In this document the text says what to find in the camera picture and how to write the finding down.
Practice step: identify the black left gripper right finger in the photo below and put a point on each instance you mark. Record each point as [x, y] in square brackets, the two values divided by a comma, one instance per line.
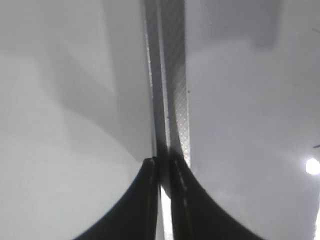
[195, 215]

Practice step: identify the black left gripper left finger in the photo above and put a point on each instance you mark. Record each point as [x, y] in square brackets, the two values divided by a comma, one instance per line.
[134, 216]

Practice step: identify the white whiteboard with aluminium frame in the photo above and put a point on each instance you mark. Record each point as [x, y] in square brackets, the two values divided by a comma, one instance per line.
[236, 92]

